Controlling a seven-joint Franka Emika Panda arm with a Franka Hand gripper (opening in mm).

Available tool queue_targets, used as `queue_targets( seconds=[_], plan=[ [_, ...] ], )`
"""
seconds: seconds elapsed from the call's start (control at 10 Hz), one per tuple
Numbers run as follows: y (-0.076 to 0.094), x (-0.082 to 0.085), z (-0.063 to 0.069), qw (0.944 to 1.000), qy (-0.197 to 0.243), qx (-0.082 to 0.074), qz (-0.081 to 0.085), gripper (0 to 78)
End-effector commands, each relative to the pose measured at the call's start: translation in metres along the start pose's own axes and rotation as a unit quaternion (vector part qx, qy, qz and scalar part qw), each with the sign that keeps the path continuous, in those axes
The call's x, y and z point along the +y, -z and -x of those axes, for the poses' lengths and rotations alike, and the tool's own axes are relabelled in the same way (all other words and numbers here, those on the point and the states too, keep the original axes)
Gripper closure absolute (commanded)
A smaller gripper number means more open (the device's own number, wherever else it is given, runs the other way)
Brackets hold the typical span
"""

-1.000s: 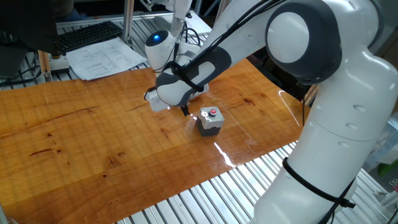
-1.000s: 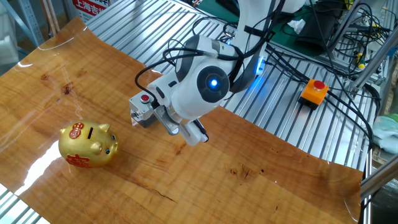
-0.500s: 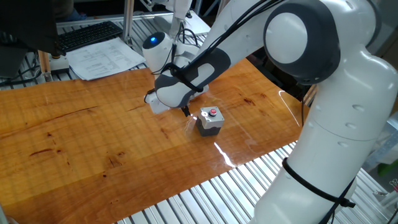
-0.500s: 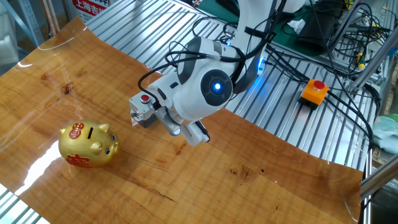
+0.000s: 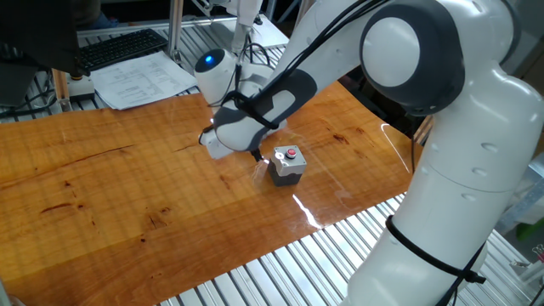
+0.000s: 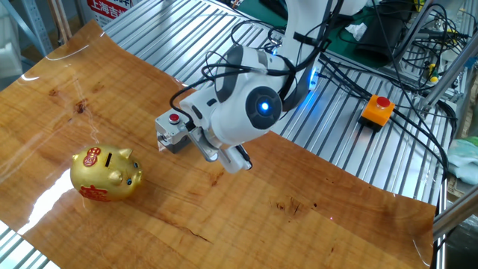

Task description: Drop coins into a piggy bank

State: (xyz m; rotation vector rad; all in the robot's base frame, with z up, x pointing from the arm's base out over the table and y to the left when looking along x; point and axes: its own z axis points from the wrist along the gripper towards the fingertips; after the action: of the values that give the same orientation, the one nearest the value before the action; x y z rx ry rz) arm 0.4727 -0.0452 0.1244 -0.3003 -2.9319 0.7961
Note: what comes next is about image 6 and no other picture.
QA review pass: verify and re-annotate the cardboard box with red print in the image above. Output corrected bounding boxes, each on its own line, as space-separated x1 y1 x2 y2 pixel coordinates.
85 0 134 28

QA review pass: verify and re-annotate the blue grey steel shelf frame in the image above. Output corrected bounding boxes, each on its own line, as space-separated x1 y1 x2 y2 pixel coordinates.
0 0 54 58

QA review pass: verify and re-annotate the black emergency stop cable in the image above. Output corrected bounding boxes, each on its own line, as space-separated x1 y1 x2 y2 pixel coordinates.
388 106 450 269

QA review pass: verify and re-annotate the wood grain table mat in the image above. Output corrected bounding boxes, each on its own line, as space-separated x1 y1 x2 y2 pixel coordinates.
0 20 437 269

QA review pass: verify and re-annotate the green mat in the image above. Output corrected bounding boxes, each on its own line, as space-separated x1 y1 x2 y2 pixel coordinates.
235 0 391 69

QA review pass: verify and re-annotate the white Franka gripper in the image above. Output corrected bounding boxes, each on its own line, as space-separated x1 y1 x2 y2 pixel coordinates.
179 88 253 175

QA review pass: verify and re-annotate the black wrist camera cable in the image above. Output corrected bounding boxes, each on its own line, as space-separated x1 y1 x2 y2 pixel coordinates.
170 65 262 132

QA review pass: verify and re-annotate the thick black arm cable bundle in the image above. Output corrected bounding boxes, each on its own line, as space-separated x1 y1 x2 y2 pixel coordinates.
319 52 374 101

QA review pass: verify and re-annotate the grey red push button box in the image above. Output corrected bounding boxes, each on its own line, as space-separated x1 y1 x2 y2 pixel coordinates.
154 111 193 155

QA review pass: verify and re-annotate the teal cloth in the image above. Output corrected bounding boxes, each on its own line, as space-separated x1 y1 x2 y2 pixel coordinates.
447 136 478 186

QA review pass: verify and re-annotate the white plastic container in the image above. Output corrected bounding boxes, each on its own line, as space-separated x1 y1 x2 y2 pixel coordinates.
0 3 24 78

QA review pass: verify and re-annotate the gold piggy bank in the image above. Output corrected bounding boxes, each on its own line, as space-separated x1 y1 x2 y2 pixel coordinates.
69 143 144 203

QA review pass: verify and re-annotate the black gripper plug cable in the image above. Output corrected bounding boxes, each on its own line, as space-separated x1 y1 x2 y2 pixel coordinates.
235 144 253 170

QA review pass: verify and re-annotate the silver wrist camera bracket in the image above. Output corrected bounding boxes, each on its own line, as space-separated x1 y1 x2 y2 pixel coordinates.
186 126 220 163

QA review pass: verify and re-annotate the thin brown stick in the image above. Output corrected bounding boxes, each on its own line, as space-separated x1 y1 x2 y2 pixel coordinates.
55 0 73 40
46 0 69 45

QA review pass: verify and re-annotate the thick aluminium frame post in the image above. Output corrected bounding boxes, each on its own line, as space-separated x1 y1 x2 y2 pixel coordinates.
420 37 478 110
432 189 478 239

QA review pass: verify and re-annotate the tangled black cable bundle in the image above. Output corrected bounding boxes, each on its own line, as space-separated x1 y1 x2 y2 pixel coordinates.
369 0 472 94

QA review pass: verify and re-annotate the dark plastic bag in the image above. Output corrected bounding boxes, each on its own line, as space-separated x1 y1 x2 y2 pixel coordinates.
444 214 478 269

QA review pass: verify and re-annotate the orange emergency stop button box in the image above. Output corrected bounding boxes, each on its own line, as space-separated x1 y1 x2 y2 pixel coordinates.
357 94 396 133

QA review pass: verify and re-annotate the thin grey metal post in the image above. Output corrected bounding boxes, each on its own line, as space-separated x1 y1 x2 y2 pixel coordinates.
391 0 436 64

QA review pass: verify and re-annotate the black bag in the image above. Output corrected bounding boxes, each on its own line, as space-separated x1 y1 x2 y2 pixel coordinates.
353 0 409 64

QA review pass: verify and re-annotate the crumpled white paper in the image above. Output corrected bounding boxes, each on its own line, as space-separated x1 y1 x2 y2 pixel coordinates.
344 22 369 43

